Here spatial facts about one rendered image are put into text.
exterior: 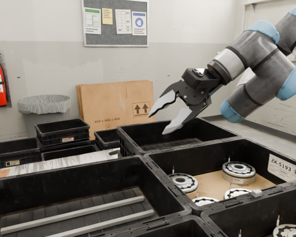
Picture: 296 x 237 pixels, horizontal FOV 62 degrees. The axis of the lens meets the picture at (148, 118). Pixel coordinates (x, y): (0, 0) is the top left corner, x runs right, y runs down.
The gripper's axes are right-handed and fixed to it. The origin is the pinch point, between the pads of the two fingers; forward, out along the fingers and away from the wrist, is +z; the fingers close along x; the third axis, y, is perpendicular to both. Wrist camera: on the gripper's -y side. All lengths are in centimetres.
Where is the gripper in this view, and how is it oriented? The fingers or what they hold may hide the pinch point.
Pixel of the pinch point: (158, 121)
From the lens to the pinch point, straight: 62.3
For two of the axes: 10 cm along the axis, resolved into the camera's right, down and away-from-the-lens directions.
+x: -5.9, -7.3, 3.6
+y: 3.0, 2.2, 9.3
